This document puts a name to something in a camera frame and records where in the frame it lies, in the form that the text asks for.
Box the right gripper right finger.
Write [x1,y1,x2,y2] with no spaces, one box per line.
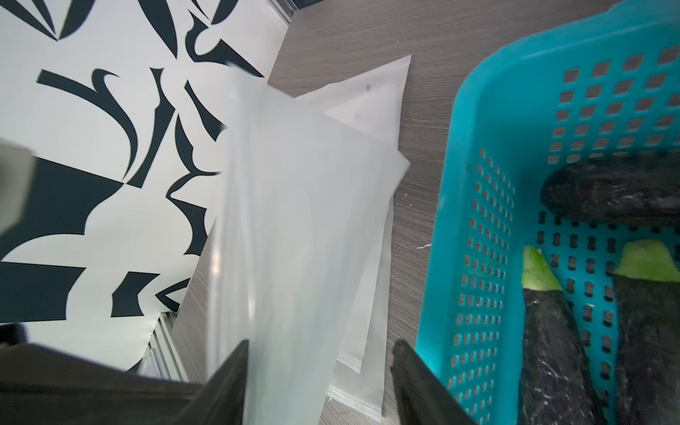
[391,339,476,425]

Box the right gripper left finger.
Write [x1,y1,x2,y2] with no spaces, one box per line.
[173,339,249,425]

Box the translucent zip-top bag top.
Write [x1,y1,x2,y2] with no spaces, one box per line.
[207,70,409,424]

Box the translucent zip-top bag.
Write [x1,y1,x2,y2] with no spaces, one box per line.
[297,56,411,374]
[207,70,409,424]
[327,209,393,424]

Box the teal plastic basket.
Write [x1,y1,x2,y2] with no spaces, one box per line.
[415,1,679,424]

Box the translucent zip-top bag bottom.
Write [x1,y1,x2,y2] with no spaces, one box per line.
[327,209,393,424]

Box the dark eggplant two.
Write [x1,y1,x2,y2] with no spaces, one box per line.
[517,245,607,424]

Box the dark eggplant three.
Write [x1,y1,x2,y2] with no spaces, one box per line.
[613,239,679,424]

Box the translucent zip-top bag middle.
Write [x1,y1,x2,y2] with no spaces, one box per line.
[297,56,411,374]

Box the dark eggplant one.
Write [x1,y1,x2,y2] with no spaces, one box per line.
[540,152,679,228]

